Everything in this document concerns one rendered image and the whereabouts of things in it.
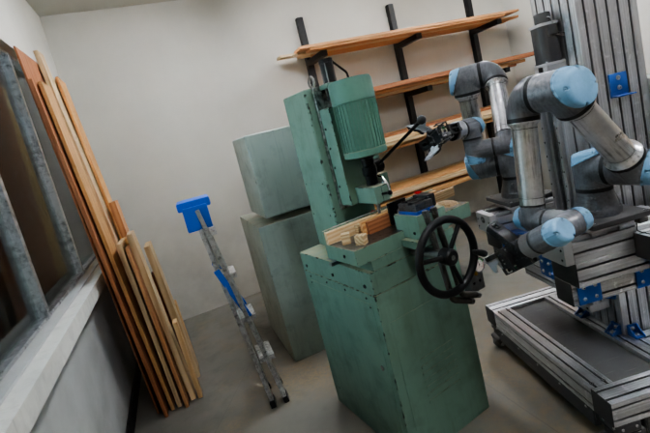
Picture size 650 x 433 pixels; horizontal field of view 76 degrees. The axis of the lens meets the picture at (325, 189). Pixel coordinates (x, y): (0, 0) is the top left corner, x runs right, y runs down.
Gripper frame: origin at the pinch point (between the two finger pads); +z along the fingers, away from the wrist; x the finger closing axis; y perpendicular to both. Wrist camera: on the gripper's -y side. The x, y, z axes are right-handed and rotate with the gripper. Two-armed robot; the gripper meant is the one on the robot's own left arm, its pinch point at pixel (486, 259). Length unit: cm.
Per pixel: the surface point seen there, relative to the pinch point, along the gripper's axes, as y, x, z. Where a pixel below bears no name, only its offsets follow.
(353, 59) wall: -224, 134, 175
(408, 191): -82, 125, 198
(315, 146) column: -73, -24, 26
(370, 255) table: -19.5, -31.7, 13.8
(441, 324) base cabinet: 14.5, -8.4, 34.2
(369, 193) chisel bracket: -43, -16, 20
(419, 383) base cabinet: 29, -26, 41
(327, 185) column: -57, -25, 33
